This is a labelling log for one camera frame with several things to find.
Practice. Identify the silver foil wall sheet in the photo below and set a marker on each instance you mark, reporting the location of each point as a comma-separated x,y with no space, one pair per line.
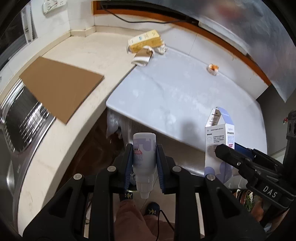
253,26

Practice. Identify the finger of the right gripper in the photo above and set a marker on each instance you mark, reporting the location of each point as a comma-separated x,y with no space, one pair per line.
244,165
245,149

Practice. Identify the orange white jelly cup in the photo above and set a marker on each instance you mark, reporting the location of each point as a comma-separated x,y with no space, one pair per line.
213,69

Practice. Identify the crumpled white tissue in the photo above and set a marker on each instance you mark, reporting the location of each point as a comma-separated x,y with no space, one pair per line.
161,49

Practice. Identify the purple white eye-drop box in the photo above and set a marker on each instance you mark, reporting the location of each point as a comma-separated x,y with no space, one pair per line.
219,129

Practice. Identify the pink trouser legs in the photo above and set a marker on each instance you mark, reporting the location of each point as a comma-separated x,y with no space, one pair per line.
131,224

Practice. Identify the brown cardboard sheet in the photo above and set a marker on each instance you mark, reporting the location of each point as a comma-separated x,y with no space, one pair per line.
60,87

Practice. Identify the wire dish rack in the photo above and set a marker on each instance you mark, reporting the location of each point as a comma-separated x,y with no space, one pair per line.
23,119

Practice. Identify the right blue slipper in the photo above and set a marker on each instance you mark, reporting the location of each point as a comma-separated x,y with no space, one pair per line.
152,208

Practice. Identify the yellow carton box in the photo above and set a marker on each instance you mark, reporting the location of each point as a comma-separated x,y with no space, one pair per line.
150,38

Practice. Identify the torn brown paper cup sleeve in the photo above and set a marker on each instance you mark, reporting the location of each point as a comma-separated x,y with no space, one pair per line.
143,56

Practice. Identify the blue slipper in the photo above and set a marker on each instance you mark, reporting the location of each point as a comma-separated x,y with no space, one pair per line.
126,195
152,208

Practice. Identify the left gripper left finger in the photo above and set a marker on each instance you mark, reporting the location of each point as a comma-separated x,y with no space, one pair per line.
123,164

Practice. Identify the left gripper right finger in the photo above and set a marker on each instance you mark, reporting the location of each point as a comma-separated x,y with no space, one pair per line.
166,175

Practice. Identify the left blue slipper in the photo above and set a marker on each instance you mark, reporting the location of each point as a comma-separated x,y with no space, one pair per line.
126,195

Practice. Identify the stainless steel sink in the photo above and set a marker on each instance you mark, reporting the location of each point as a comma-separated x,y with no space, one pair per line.
14,166

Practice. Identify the white plastic bottle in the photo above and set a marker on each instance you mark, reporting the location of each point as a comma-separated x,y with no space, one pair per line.
144,162

